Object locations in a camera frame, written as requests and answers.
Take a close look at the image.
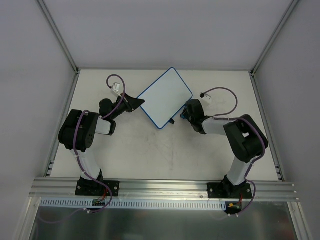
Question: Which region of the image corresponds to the blue-framed small whiteboard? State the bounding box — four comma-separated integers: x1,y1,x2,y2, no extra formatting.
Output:
137,67,193,130

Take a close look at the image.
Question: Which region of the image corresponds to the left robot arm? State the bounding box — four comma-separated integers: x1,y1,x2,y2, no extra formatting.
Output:
58,93,145,195

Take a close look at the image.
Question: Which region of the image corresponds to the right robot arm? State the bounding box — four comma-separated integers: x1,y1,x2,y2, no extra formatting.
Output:
180,99,269,199

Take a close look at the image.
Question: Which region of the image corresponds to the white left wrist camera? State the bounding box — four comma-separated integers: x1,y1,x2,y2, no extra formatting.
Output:
111,82,122,97

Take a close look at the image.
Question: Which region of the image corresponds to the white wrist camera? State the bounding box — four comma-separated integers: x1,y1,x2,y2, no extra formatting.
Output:
111,82,122,97
200,92,212,105

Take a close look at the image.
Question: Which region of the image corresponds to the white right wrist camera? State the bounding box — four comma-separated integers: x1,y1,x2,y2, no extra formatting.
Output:
200,92,212,105

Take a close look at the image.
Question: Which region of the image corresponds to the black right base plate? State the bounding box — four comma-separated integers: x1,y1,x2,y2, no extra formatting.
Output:
206,182,253,200

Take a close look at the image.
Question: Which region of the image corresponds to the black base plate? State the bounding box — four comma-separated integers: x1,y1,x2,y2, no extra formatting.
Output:
206,182,253,200
75,178,120,197

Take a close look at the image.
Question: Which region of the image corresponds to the white slotted cable duct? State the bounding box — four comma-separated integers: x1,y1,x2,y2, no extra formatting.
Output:
39,197,227,211

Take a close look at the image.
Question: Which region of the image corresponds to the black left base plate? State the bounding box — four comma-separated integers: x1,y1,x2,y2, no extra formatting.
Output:
75,178,120,197

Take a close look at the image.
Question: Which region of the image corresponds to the aluminium front rail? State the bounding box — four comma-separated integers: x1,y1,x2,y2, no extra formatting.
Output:
29,177,300,202

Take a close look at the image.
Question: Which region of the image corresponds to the left aluminium frame post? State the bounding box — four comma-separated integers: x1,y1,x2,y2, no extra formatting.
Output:
35,0,79,74

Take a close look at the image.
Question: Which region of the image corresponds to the aluminium frame post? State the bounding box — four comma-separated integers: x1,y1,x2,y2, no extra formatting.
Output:
250,0,301,76
35,0,79,74

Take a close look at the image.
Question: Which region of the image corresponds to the right aluminium frame post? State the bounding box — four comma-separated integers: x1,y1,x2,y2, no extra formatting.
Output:
250,0,301,76

